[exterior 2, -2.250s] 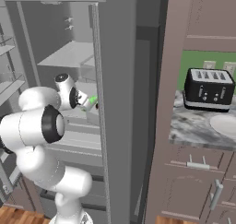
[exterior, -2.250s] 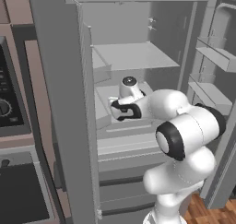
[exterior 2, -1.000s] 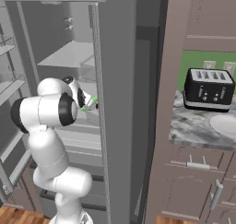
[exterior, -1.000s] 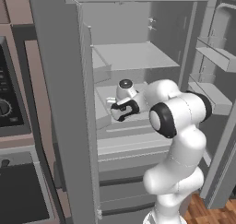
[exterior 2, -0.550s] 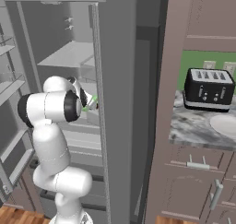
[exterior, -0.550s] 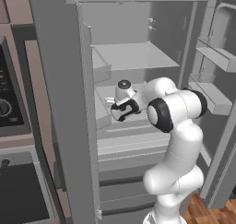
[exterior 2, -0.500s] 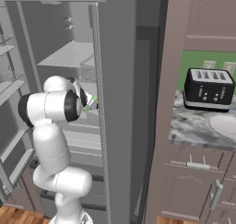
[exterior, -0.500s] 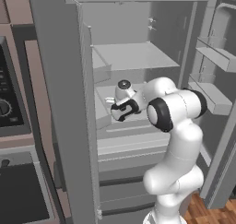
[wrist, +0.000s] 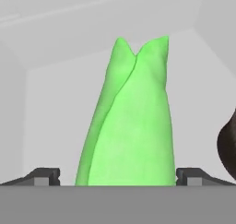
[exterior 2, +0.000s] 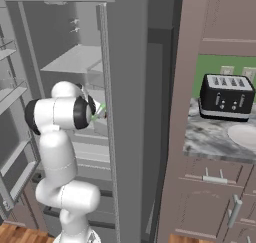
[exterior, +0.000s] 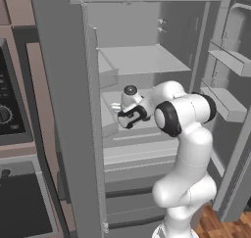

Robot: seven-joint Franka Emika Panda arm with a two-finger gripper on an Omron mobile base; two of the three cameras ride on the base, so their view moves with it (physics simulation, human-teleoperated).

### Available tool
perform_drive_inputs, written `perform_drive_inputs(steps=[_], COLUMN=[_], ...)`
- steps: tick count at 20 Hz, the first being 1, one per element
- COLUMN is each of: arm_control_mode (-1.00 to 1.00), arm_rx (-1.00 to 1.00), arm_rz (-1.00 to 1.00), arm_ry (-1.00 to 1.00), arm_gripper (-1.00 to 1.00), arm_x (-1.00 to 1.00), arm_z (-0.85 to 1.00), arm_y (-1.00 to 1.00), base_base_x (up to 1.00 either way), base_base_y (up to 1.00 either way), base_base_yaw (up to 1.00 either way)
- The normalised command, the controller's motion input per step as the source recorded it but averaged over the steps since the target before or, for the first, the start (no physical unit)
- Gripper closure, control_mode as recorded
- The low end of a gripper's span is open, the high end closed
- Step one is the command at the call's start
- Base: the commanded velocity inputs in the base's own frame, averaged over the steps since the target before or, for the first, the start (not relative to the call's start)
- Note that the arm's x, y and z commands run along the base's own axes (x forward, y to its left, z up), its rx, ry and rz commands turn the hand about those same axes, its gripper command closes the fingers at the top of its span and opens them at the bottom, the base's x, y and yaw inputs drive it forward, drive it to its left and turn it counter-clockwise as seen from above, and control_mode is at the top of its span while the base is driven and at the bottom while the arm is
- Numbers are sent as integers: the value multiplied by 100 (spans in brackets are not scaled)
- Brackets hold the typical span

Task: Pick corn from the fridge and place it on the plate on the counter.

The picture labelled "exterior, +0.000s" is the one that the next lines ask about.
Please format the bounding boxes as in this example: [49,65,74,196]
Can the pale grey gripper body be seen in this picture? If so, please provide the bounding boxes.
[109,101,124,115]

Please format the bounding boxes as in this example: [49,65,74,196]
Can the wide grey fridge door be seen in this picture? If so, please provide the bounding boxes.
[28,0,110,238]

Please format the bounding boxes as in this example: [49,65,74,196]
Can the grey fridge drawer front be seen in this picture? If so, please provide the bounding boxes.
[103,141,179,184]
[105,186,169,230]

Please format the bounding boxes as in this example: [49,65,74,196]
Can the grey fridge cabinet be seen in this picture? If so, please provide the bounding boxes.
[68,0,237,238]

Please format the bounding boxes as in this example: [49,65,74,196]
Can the grey fridge door with bins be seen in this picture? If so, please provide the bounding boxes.
[197,0,251,224]

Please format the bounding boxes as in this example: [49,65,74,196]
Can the black round oven knob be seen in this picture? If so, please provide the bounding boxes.
[0,105,14,125]

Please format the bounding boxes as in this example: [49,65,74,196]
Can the grey door bin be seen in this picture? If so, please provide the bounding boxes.
[208,38,251,78]
[199,84,249,124]

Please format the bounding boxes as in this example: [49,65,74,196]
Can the black oven door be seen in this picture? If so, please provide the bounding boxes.
[0,159,61,238]

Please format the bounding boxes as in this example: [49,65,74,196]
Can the black wall oven panel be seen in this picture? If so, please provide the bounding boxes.
[0,37,35,147]

